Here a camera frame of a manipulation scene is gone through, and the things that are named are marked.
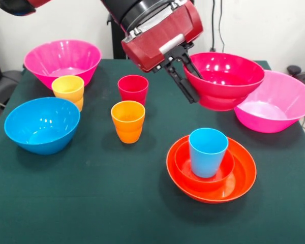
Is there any dark green tablecloth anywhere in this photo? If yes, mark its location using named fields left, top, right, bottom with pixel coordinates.
left=0, top=59, right=305, bottom=244

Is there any small red plastic bowl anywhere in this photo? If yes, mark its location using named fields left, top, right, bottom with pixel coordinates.
left=184, top=52, right=265, bottom=112

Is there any black wall cable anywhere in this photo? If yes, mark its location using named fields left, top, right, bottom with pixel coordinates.
left=208, top=0, right=225, bottom=54

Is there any large pink plastic bowl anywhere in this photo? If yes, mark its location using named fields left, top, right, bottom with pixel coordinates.
left=233, top=70, right=305, bottom=134
left=23, top=39, right=102, bottom=90

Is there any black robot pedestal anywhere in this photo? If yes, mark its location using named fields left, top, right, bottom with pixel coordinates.
left=107, top=12, right=129, bottom=60

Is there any blue plastic bowl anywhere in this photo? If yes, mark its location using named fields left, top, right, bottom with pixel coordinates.
left=4, top=97, right=81, bottom=156

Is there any small orange plastic bowl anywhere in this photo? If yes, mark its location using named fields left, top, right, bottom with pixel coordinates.
left=174, top=139, right=235, bottom=193

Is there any large orange plastic bowl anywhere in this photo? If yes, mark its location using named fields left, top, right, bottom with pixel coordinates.
left=166, top=135, right=257, bottom=204

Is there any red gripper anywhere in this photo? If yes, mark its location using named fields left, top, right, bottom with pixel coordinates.
left=121, top=1, right=204, bottom=104

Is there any red plastic cup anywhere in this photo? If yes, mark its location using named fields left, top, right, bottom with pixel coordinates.
left=117, top=75, right=149, bottom=106

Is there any yellow plastic cup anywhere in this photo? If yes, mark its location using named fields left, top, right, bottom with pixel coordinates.
left=51, top=75, right=85, bottom=112

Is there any orange plastic cup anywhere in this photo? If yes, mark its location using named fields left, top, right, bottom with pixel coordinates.
left=111, top=100, right=146, bottom=144

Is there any blue plastic cup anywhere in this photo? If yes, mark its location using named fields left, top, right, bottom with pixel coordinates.
left=189, top=128, right=229, bottom=178

